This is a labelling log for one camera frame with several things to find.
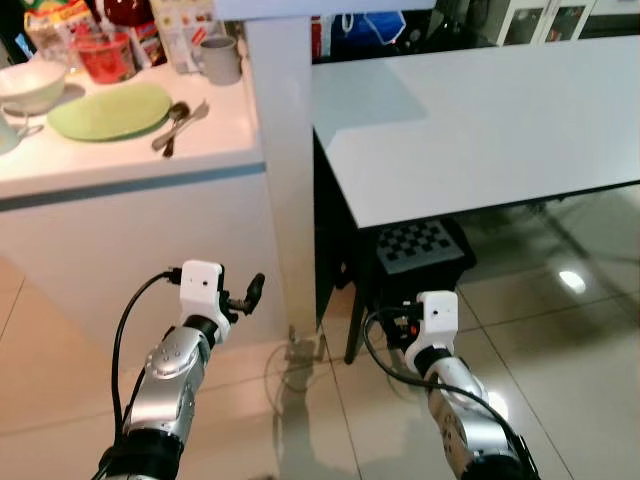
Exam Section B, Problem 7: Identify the black box with checkerboard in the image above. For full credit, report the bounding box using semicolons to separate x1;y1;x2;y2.
375;218;479;303

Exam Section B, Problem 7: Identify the white dining table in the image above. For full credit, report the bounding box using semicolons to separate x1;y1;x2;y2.
310;35;640;231

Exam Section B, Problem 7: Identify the yellow green snack pack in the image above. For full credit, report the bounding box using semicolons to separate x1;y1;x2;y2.
22;0;96;63

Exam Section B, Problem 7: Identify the red plastic container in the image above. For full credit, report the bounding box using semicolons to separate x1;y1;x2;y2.
75;30;138;84

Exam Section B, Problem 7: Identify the white bowl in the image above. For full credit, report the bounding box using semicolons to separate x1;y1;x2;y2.
0;58;69;117

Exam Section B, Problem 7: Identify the red bag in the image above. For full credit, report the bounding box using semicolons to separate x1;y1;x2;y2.
310;15;332;61

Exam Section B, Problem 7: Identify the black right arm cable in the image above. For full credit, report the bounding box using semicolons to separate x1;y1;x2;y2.
363;308;523;451

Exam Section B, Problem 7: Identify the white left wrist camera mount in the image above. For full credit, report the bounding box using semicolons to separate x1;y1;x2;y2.
178;261;233;326

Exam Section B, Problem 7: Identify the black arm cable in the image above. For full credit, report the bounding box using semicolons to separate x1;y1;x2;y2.
110;268;183;441
363;308;523;451

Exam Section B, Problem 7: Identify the light green plate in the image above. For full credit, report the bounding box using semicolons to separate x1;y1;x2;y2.
47;82;173;142

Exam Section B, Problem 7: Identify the metal fork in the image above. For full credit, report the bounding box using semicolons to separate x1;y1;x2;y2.
152;100;211;153

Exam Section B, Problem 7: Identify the metal spoon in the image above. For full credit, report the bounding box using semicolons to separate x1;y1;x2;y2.
163;102;192;158

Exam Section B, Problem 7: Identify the white glass-front cabinet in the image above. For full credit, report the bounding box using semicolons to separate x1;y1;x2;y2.
490;0;640;47

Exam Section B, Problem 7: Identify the dark red snack pack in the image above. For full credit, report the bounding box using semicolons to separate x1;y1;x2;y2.
100;0;166;66

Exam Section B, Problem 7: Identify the white cracker pack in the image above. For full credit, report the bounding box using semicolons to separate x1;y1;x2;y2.
150;0;217;73

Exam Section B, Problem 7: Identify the pale green mug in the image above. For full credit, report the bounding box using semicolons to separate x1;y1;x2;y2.
0;112;27;153

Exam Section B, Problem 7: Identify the black table leg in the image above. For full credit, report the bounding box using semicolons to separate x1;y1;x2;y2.
344;295;365;364

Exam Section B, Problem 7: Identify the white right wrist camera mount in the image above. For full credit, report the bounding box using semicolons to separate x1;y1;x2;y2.
415;291;459;351

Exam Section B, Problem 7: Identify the blue bag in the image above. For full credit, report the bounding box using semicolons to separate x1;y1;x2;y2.
330;10;407;59

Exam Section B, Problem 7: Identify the white counter cabinet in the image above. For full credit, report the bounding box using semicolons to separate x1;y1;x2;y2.
0;45;296;351

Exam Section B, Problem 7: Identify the white column with ledge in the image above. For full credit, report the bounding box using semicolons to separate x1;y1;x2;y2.
215;0;436;346

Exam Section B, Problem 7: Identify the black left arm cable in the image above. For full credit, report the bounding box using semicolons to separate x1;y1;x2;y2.
110;268;183;441

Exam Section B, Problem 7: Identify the grey cup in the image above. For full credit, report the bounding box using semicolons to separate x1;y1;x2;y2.
200;35;244;86

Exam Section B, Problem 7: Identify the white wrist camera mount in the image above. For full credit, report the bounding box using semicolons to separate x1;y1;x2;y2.
178;261;233;326
415;291;459;351

